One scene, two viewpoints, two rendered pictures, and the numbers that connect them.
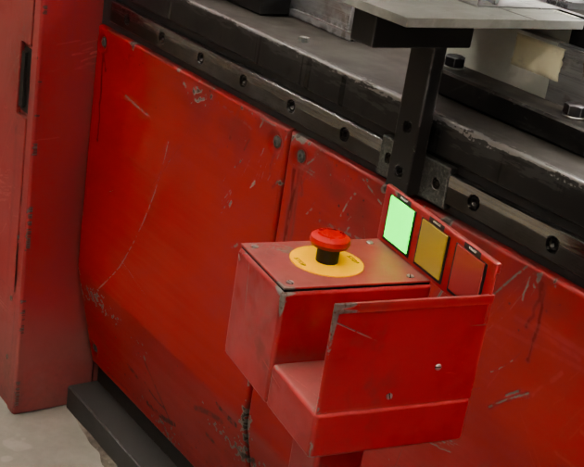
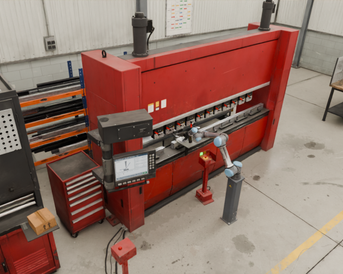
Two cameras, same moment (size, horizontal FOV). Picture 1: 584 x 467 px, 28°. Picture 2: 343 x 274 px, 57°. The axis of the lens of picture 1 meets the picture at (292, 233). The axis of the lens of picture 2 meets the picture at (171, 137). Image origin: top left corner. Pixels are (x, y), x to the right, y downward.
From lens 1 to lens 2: 4.65 m
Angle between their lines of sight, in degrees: 83
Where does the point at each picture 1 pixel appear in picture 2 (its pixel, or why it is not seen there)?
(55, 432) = (146, 219)
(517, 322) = (195, 154)
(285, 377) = (212, 162)
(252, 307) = (208, 162)
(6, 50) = (135, 191)
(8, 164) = (138, 201)
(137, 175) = (151, 184)
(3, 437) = (149, 224)
